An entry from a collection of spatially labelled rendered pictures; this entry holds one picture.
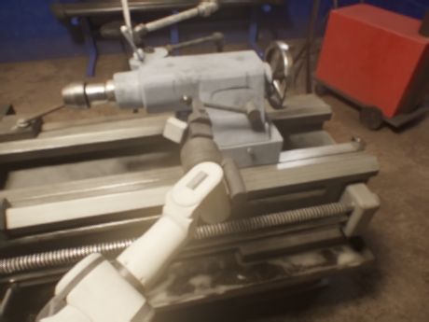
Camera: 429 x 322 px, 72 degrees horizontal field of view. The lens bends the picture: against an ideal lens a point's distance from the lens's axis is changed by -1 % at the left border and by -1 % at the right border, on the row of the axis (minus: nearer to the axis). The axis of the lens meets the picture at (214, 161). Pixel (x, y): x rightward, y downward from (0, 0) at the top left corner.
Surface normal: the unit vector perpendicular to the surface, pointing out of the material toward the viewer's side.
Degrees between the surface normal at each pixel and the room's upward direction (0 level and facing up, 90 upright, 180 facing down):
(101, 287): 27
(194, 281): 0
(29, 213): 36
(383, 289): 0
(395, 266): 0
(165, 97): 86
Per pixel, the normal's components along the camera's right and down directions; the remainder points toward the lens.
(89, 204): 0.12, -0.21
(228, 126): 0.18, 0.30
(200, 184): -0.16, -0.70
